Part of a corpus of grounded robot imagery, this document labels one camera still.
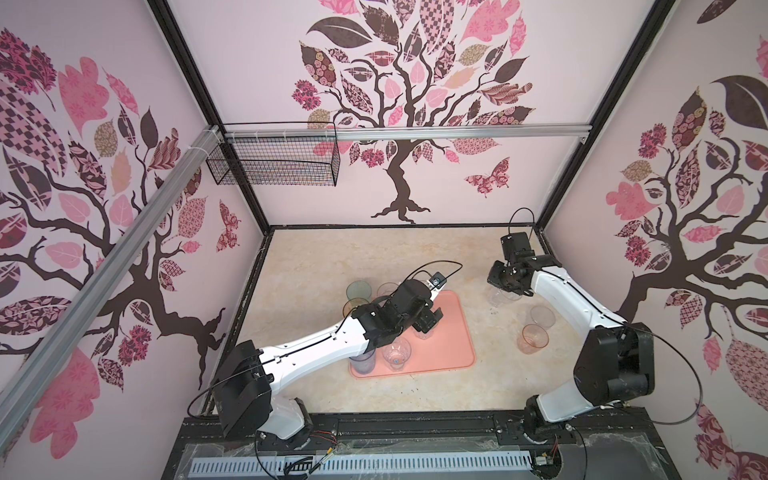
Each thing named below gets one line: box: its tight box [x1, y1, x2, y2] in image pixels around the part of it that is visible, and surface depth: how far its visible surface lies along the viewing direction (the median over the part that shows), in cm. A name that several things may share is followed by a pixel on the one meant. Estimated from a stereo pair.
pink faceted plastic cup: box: [517, 324, 550, 355], surface depth 87 cm
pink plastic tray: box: [350, 291, 475, 378], surface depth 89 cm
